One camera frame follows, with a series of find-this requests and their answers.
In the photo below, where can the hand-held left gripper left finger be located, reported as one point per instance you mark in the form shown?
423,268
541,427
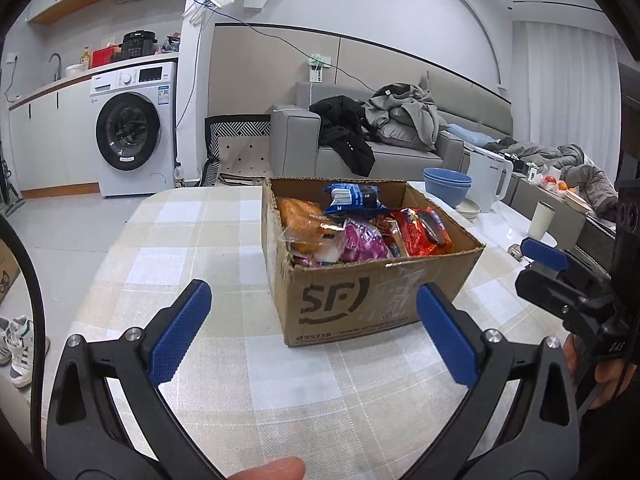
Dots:
182,332

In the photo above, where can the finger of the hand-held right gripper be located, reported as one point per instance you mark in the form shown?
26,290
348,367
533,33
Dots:
545,254
560,292

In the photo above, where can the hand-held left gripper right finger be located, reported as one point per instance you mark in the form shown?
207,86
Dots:
445,335

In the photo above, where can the brown cardboard box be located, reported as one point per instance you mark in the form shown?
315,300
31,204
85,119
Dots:
350,305

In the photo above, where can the red cookie packet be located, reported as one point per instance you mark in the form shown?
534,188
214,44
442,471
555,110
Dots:
425,232

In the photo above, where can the purple candy packet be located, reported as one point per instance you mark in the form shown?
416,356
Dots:
365,240

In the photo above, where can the orange clear-wrapped snack packet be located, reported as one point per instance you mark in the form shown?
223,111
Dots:
305,225

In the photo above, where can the blue cookie packet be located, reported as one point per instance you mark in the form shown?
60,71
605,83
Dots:
355,197

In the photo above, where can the person's right hand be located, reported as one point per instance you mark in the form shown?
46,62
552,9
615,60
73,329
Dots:
605,380

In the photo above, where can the person's left hand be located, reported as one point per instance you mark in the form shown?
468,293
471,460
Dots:
275,470

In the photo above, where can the small metal gadget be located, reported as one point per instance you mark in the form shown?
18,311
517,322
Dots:
516,251

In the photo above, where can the cream cup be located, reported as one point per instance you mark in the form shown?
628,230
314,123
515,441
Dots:
541,222

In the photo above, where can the white marble coffee table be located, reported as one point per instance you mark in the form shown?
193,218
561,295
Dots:
505,230

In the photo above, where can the takeout container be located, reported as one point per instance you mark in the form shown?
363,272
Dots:
577,202

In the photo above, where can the oranges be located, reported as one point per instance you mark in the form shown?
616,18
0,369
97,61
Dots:
562,185

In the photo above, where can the stacked beige plates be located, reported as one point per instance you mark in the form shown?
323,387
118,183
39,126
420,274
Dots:
470,208

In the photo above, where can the checked tablecloth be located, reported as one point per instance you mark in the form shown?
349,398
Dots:
175,240

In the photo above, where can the white electric kettle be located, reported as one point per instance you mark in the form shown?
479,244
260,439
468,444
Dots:
487,180

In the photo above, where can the grey padded coat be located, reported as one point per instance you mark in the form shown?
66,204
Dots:
575,165

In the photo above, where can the stacked blue bowls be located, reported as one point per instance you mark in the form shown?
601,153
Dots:
447,185

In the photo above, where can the light blue pillow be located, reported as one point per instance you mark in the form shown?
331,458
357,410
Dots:
472,136

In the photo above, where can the plastic bottle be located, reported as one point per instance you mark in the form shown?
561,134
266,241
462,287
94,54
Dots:
179,176

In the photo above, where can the white sneaker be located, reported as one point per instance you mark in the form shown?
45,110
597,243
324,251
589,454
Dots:
10,340
25,360

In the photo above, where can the white curtain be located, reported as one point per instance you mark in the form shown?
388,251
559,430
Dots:
570,90

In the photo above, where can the cardboard box on floor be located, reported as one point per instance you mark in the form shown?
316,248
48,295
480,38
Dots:
7,275

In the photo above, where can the black white patterned bag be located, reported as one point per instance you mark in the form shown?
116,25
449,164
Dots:
235,155

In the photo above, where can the grey clothes pile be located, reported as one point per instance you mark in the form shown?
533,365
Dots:
405,115

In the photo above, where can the white washing machine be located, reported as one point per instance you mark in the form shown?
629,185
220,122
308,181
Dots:
135,130

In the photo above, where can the grey sofa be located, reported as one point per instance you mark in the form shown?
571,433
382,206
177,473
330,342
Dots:
295,145

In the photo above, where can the black jacket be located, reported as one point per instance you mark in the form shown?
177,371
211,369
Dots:
345,135

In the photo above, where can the lower kitchen cabinets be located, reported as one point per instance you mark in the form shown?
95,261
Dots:
50,140

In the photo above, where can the white bowl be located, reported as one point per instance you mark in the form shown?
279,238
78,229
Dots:
74,70

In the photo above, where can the red box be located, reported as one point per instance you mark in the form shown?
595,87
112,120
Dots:
105,56

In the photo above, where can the black pressure cooker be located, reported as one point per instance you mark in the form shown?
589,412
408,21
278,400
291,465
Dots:
140,46

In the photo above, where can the yellow bottle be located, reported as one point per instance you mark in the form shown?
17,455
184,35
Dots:
85,59

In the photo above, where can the kitchen faucet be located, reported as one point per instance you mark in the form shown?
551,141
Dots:
56,62

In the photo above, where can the wall socket with plugs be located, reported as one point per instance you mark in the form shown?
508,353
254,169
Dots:
317,67

